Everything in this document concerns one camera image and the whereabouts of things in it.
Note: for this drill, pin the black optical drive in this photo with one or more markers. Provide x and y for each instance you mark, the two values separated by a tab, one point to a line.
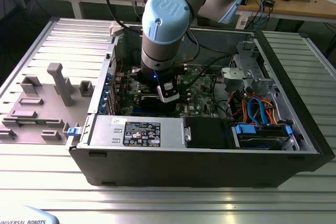
207	132

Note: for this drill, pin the green RAM stick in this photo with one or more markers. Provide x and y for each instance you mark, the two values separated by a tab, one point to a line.
34	122

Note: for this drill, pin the small black box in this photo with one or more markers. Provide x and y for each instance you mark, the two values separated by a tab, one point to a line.
270	2

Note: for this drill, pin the silver drive cage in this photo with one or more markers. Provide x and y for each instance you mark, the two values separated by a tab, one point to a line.
232	74

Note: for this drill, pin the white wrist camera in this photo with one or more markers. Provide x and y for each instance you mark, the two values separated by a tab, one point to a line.
169	95

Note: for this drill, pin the black graphics card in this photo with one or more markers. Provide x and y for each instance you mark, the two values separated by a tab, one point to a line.
152	104

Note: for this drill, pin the black PC case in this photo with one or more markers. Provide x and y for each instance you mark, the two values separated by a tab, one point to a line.
183	166

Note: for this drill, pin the white labelled box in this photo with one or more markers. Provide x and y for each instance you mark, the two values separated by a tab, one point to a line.
242	23

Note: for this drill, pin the green motherboard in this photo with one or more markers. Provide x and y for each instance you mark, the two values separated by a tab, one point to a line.
202	98

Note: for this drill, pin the grey parts rack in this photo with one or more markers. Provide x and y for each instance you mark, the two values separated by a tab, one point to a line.
50	103

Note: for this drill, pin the silver power supply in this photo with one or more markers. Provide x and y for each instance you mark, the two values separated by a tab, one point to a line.
105	132

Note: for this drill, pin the blue case latch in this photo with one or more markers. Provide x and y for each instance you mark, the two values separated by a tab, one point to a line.
73	132

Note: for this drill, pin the hard disk in blue carrier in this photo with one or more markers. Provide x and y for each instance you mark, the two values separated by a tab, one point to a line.
245	130

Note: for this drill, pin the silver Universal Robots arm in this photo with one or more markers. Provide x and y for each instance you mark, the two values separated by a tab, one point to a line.
165	19

